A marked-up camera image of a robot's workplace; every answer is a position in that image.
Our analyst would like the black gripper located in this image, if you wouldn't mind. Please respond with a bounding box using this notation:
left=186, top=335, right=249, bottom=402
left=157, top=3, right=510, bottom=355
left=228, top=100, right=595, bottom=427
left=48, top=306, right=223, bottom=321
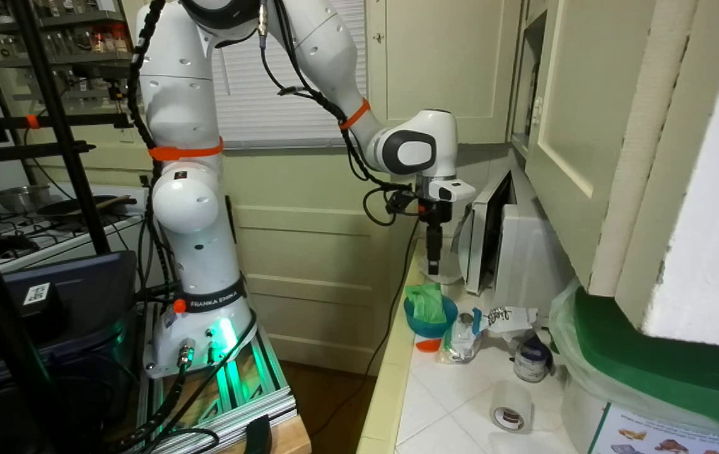
left=411, top=191, right=465, bottom=281

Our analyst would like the green packet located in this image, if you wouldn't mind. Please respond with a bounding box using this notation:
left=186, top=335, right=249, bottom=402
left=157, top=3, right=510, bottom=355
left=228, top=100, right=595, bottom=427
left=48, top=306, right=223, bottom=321
left=403, top=281, right=451, bottom=330

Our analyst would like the blue plastic bowl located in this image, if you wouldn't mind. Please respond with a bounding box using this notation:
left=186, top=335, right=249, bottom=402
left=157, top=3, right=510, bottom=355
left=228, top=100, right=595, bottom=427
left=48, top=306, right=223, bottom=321
left=402, top=288, right=461, bottom=344

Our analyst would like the white microwave oven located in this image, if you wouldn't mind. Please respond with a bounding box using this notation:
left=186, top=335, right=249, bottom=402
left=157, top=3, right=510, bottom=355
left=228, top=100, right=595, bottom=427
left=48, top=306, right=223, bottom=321
left=454, top=168, right=575, bottom=322

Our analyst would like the small dark jar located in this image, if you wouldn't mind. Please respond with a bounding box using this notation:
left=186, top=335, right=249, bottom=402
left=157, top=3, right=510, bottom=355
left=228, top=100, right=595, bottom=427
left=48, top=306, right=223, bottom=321
left=512, top=333, right=558, bottom=385

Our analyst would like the clear tape roll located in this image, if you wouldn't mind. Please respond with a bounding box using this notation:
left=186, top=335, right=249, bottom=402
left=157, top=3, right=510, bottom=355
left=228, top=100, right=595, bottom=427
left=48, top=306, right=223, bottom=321
left=490, top=381, right=537, bottom=437

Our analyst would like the closed cream cabinet door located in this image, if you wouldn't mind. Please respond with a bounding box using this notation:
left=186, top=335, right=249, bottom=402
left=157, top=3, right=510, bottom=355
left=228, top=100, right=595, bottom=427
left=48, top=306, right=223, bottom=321
left=364, top=0, right=531, bottom=148

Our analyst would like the open cream cabinet door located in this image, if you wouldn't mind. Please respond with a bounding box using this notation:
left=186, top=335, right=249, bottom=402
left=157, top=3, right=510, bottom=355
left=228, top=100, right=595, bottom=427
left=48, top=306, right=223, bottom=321
left=523, top=0, right=719, bottom=297

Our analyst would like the white window blind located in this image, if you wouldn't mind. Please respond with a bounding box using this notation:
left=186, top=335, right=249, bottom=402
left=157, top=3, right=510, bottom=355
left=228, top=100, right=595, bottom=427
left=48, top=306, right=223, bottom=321
left=204, top=0, right=370, bottom=147

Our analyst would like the green lidded container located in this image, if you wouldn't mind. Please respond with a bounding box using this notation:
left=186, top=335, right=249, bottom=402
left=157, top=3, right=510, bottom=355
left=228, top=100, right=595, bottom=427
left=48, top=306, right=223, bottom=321
left=547, top=283, right=719, bottom=454

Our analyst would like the printed paper sheet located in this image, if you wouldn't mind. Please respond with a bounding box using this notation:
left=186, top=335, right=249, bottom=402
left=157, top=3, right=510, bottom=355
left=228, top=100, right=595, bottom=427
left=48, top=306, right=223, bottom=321
left=589, top=402, right=719, bottom=454

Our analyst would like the black equipment case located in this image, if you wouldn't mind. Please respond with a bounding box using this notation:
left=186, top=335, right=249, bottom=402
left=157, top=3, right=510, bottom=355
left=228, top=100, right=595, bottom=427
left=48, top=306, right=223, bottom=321
left=0, top=249, right=138, bottom=399

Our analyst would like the gas stove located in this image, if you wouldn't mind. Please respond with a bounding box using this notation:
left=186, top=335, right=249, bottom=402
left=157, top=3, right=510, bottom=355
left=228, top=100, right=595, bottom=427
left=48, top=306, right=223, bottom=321
left=0, top=178, right=147, bottom=272

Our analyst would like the black metal stand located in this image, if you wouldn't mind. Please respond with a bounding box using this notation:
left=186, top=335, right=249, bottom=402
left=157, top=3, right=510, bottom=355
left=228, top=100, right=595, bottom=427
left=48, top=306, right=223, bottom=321
left=0, top=0, right=117, bottom=260

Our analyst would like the black power cable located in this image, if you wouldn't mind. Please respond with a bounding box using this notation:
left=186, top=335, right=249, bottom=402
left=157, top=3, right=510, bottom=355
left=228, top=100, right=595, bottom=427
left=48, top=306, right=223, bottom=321
left=360, top=212, right=425, bottom=378

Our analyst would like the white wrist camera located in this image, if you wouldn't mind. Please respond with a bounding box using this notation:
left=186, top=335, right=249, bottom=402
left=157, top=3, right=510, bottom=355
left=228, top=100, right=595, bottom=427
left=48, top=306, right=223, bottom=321
left=425, top=177, right=480, bottom=210

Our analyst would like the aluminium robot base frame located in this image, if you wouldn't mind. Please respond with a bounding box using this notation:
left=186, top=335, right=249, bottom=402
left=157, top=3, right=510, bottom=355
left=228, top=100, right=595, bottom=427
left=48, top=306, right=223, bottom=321
left=133, top=325, right=302, bottom=454

